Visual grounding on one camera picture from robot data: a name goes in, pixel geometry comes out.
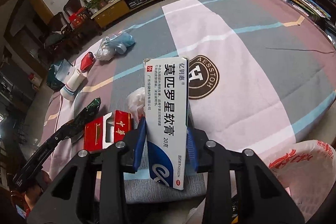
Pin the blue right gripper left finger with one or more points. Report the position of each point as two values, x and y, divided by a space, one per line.
139 143

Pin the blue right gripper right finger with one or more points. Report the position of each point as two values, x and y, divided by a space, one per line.
192 149

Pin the red cigarette carton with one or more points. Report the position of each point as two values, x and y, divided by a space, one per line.
105 130

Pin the white ointment box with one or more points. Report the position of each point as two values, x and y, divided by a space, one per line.
166 113

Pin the white trash basket with bag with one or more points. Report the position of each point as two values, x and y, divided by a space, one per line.
307 172

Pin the person's left hand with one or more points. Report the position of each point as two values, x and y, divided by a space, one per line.
33 193

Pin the dark green crumpled bag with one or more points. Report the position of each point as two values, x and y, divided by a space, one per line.
87 115

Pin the white plastic bag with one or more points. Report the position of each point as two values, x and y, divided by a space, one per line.
136 104

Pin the white paper cup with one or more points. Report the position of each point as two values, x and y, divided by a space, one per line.
69 90

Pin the teal gift bag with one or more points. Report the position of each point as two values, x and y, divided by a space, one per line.
58 74

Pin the blue face mask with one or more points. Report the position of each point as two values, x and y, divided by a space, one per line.
120 42

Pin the pink grey patchwork tablecloth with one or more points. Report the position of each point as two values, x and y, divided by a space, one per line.
262 74

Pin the red gift box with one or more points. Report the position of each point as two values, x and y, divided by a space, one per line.
79 17

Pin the dark wooden chair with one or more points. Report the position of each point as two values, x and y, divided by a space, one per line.
72 6

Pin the potted green plant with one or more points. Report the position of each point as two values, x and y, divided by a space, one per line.
97 4

